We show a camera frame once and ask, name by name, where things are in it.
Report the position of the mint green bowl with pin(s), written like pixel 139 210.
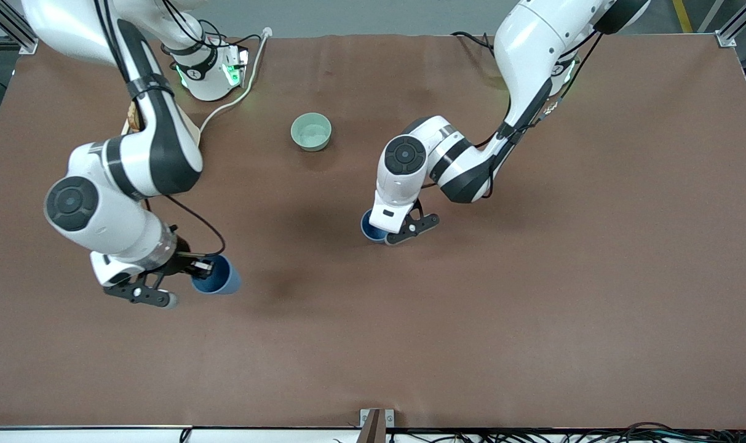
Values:
pixel 311 132

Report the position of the aluminium frame post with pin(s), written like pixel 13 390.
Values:
pixel 25 43
pixel 726 40

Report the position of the blue plastic cup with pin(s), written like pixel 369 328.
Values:
pixel 371 231
pixel 222 282

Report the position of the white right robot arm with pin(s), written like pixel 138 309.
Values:
pixel 157 154

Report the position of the cream white toaster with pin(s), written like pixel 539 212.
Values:
pixel 193 132

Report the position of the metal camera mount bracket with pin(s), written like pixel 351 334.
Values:
pixel 372 427

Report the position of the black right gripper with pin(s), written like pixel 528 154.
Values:
pixel 182 263

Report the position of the brown bread slice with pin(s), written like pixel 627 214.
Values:
pixel 134 117

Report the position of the brown table cover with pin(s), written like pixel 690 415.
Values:
pixel 372 320

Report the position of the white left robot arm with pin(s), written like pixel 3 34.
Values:
pixel 532 49

